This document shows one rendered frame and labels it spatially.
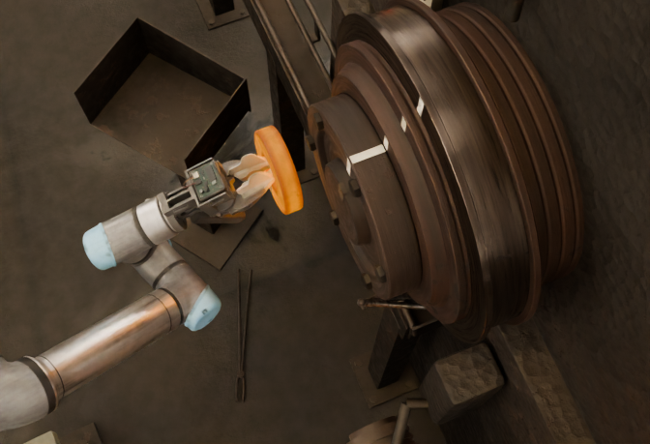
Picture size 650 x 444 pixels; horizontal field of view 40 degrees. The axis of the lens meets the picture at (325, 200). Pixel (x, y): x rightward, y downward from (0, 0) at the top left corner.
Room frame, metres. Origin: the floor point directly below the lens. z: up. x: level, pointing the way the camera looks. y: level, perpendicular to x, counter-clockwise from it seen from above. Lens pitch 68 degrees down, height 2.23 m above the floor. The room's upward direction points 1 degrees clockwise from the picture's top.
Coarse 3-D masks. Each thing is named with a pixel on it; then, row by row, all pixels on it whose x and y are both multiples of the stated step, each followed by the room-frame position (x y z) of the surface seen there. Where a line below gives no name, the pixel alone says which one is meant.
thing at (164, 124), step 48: (144, 48) 0.97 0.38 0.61; (192, 48) 0.91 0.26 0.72; (96, 96) 0.84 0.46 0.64; (144, 96) 0.87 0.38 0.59; (192, 96) 0.87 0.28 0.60; (240, 96) 0.82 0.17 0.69; (144, 144) 0.76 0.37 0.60; (192, 144) 0.75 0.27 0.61; (192, 240) 0.75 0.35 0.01; (240, 240) 0.76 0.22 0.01
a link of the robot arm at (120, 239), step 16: (112, 224) 0.50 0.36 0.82; (128, 224) 0.50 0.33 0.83; (96, 240) 0.48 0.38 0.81; (112, 240) 0.48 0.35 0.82; (128, 240) 0.48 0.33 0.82; (144, 240) 0.48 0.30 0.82; (96, 256) 0.45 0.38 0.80; (112, 256) 0.45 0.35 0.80; (128, 256) 0.46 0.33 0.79; (144, 256) 0.47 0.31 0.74
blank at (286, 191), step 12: (264, 132) 0.65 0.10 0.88; (276, 132) 0.65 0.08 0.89; (264, 144) 0.62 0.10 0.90; (276, 144) 0.62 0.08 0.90; (264, 156) 0.63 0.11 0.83; (276, 156) 0.60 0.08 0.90; (288, 156) 0.60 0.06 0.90; (276, 168) 0.58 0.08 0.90; (288, 168) 0.58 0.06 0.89; (276, 180) 0.57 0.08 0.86; (288, 180) 0.56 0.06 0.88; (276, 192) 0.57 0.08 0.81; (288, 192) 0.55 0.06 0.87; (300, 192) 0.55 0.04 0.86; (288, 204) 0.54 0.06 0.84; (300, 204) 0.54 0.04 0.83
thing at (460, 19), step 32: (416, 0) 0.64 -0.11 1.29; (448, 32) 0.56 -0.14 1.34; (480, 32) 0.59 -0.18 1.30; (480, 64) 0.54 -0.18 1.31; (512, 64) 0.54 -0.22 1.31; (480, 96) 0.48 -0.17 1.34; (512, 96) 0.50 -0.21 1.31; (544, 96) 0.50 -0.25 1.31; (512, 128) 0.46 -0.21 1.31; (544, 128) 0.46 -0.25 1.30; (512, 160) 0.41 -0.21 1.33; (544, 160) 0.43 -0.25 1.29; (544, 192) 0.39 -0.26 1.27; (576, 192) 0.40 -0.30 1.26; (544, 224) 0.36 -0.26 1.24; (576, 224) 0.37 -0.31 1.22; (544, 256) 0.34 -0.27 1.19; (576, 256) 0.35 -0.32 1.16; (512, 320) 0.29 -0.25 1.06
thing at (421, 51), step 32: (352, 32) 0.64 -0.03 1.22; (384, 32) 0.57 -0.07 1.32; (416, 32) 0.58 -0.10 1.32; (416, 64) 0.52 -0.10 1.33; (448, 64) 0.52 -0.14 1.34; (416, 96) 0.48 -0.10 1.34; (448, 96) 0.48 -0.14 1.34; (448, 128) 0.44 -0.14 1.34; (480, 128) 0.44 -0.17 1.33; (448, 160) 0.40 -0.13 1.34; (480, 160) 0.41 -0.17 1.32; (480, 192) 0.37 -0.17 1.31; (512, 192) 0.38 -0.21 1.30; (480, 224) 0.34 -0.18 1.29; (512, 224) 0.35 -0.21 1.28; (480, 256) 0.31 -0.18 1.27; (512, 256) 0.32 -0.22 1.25; (480, 288) 0.29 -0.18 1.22; (512, 288) 0.30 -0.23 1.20; (480, 320) 0.27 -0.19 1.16
